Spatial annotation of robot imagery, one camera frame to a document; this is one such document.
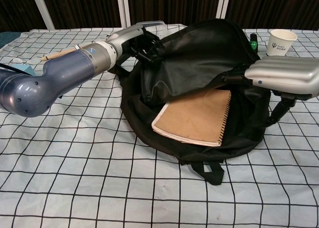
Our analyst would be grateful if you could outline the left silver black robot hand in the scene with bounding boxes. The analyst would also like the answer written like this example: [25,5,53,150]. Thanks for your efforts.
[106,23,163,64]

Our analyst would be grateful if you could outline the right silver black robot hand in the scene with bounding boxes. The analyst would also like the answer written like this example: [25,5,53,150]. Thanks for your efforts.
[218,55,319,128]

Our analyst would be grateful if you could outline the black backpack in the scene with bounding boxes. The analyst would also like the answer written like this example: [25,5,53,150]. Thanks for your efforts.
[118,18,272,186]

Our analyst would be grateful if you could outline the brown spiral notebook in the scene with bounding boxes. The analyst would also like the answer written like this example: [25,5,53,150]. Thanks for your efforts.
[151,88,232,147]

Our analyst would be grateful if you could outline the white paper cup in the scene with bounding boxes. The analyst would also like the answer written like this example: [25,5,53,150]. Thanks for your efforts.
[266,29,298,57]

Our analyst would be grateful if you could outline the green plastic bottle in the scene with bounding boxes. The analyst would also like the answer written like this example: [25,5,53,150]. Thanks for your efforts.
[250,33,259,52]

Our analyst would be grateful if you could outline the dark folding partition screen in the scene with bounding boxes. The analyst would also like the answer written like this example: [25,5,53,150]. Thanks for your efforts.
[0,0,319,31]

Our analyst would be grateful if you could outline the wooden stick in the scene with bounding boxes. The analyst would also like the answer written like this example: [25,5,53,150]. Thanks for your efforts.
[41,45,82,61]

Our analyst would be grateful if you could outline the light blue foam cube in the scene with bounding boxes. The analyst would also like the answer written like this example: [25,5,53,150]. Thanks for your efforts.
[11,64,36,76]

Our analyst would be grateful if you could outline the teal table pad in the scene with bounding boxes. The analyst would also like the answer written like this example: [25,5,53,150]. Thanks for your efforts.
[0,31,13,48]

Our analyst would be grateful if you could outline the white black checked tablecloth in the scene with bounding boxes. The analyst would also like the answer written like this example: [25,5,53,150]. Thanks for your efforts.
[0,23,319,228]

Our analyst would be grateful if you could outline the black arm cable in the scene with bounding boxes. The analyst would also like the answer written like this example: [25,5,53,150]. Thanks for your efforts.
[0,62,16,72]

